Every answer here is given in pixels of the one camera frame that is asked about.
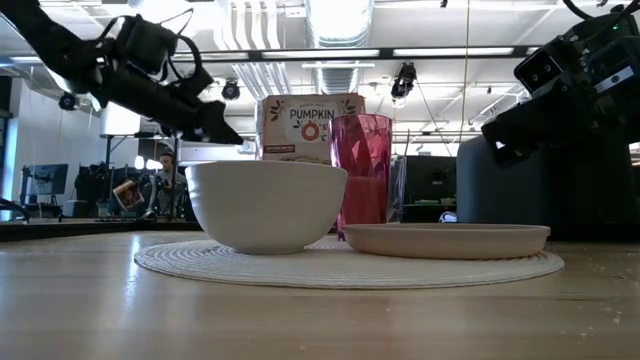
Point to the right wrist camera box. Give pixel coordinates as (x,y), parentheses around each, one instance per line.
(540,67)

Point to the red faceted plastic tumbler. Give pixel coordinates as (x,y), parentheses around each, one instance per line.
(362,170)

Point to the silver ceiling duct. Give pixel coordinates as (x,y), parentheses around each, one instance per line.
(340,30)

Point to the beige round plate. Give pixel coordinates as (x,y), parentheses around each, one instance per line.
(445,242)

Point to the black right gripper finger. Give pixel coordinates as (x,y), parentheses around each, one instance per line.
(510,160)
(515,127)

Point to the white ceramic bowl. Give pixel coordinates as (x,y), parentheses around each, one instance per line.
(265,210)

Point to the clear plastic tumbler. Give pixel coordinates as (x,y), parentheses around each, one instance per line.
(398,190)

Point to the person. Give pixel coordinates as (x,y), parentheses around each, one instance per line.
(169,187)

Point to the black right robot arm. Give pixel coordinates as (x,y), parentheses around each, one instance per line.
(605,25)

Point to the black ceiling spotlight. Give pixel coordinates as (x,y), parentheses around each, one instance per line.
(68,101)
(230,90)
(404,80)

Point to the pumpkin cereal box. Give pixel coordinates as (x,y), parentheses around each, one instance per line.
(300,125)

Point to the black overhead beam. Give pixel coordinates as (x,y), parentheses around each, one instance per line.
(325,53)

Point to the black aluminium table frame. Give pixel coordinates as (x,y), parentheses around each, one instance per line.
(50,230)

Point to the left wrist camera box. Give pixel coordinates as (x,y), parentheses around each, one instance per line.
(147,45)

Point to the black toaster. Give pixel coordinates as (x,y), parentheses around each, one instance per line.
(550,200)

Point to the distant computer monitor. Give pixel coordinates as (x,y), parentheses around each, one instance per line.
(47,179)

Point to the round white woven placemat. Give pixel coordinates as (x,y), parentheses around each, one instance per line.
(300,270)

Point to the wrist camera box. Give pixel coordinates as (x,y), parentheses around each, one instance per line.
(147,45)
(540,67)

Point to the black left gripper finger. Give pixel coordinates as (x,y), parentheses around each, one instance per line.
(192,135)
(220,122)

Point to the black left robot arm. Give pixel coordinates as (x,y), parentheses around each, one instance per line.
(45,40)

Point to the distant printed carton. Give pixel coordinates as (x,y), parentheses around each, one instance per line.
(128,194)

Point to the dark desk monitor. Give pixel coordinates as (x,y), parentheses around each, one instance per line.
(430,177)

